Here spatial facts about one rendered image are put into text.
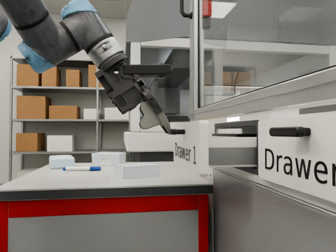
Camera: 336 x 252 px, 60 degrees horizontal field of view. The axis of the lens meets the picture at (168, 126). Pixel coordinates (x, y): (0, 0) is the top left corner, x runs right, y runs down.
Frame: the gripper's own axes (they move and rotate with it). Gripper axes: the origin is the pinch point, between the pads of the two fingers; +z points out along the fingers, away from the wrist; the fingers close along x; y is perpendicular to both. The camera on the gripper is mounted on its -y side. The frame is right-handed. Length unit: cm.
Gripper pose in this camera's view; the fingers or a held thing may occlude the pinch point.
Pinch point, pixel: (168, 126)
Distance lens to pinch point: 70.1
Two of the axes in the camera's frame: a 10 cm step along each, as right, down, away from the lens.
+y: -8.1, 5.7, -1.4
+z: 5.7, 8.2, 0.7
